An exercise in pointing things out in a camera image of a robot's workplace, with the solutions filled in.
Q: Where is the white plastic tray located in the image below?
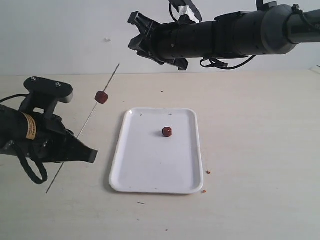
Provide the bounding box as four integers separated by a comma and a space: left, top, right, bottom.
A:
109, 107, 204, 195

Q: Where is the thin metal skewer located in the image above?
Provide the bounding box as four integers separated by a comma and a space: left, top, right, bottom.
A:
45, 62, 121, 194

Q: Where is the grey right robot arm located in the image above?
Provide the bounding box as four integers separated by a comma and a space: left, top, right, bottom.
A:
128, 0, 320, 71

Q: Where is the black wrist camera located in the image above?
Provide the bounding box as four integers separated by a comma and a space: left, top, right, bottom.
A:
169, 0, 203, 25
19, 76, 73, 119

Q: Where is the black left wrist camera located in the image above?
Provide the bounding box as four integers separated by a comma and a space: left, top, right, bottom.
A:
19, 76, 73, 119

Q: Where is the dark red date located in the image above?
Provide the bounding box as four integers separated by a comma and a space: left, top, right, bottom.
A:
94, 91, 109, 105
162, 126, 173, 138

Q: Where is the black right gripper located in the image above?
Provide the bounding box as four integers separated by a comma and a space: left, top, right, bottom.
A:
127, 11, 215, 65

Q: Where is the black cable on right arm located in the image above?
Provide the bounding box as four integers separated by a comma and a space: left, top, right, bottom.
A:
199, 2, 320, 71

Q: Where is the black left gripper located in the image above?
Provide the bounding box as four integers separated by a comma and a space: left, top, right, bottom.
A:
0, 105, 98, 164

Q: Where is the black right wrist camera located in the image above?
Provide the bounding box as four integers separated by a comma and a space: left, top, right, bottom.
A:
169, 0, 203, 25

